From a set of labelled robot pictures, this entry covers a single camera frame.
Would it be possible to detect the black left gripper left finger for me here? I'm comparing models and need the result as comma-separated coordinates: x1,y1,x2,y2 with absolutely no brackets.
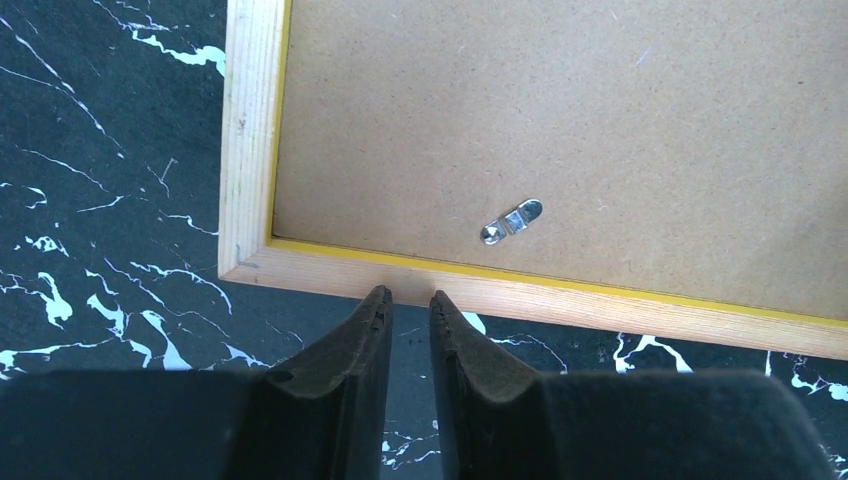
1,286,393,479

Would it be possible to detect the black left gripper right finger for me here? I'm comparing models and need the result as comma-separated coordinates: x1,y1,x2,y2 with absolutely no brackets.
429,291,835,479

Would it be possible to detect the brown cardboard backing board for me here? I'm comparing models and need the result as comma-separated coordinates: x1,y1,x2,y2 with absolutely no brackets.
274,1,847,318

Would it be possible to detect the yellow wooden picture frame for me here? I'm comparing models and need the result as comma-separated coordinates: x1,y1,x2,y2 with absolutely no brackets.
218,1,847,360

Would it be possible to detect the silver frame turn clip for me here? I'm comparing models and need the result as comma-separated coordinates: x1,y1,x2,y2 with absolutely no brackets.
479,198,544,246

